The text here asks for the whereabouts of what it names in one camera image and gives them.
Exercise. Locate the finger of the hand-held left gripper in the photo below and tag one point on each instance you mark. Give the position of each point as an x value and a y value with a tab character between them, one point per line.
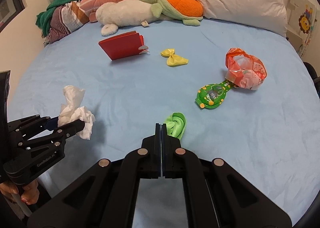
67	130
32	121

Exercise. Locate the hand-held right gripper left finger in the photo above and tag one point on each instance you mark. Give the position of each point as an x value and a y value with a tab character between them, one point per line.
156	143

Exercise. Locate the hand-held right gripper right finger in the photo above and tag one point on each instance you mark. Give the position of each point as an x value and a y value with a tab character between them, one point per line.
170	148

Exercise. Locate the green cloth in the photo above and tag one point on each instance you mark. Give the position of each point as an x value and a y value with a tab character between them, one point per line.
176	123

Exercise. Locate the white tissue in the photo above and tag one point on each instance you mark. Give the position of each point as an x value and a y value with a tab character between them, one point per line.
72	98

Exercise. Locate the person's left hand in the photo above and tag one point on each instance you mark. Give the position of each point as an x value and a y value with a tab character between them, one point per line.
31	193

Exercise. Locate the green toy package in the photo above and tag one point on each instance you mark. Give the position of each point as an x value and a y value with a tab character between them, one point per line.
211	95

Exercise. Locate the yellow bow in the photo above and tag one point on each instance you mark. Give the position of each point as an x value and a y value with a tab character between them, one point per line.
173	59

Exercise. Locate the red envelope pack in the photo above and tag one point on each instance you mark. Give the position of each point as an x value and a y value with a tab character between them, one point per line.
120	45

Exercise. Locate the red snack wrapper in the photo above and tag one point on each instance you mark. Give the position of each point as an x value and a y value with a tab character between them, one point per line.
247	75

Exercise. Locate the striped quilt bundle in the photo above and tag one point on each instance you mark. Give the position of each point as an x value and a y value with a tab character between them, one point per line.
65	20

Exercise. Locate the white plush toy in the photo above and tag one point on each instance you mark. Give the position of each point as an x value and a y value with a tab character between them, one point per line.
125	12

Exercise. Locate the green turtle plush toy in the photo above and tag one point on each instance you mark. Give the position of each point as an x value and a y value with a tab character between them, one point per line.
182	4

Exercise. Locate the lion print board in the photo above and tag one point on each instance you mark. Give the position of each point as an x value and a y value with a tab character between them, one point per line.
303	21

